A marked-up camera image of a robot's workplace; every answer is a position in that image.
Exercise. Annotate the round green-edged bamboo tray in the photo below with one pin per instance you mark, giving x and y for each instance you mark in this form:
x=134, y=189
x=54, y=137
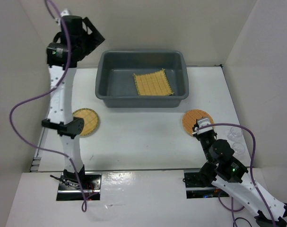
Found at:
x=91, y=120

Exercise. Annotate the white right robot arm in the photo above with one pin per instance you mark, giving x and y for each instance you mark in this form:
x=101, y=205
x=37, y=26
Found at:
x=224, y=171

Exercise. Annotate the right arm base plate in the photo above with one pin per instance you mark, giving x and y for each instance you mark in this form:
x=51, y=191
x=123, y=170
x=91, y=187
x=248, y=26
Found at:
x=196, y=189

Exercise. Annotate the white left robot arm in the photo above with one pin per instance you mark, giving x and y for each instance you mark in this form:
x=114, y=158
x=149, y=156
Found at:
x=60, y=118

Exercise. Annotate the clear plastic cup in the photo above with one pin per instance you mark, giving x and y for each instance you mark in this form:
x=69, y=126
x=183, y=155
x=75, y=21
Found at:
x=235, y=134
x=238, y=148

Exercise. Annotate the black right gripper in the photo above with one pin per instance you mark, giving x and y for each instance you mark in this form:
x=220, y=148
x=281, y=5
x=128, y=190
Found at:
x=195, y=135

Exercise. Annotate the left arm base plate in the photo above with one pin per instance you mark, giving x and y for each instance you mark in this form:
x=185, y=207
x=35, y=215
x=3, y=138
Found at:
x=69, y=190

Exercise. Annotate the grey plastic bin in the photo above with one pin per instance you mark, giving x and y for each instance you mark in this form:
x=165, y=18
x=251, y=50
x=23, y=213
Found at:
x=115, y=84

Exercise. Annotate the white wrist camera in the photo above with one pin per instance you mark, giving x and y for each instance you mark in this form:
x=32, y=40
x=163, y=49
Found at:
x=203, y=123
x=65, y=12

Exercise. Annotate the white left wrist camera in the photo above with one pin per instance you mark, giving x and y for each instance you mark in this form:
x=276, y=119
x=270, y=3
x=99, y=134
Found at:
x=65, y=12

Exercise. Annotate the round orange woven tray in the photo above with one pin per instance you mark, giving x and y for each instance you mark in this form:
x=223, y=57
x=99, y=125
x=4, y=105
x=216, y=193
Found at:
x=191, y=116

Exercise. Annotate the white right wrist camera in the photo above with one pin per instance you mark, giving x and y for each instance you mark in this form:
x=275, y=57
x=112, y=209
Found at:
x=203, y=123

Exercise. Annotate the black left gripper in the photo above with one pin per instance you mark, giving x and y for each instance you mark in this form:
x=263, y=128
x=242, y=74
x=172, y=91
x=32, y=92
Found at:
x=94, y=38

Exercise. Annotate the square green-edged bamboo tray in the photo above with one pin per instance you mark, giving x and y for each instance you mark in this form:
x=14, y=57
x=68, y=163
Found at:
x=153, y=84

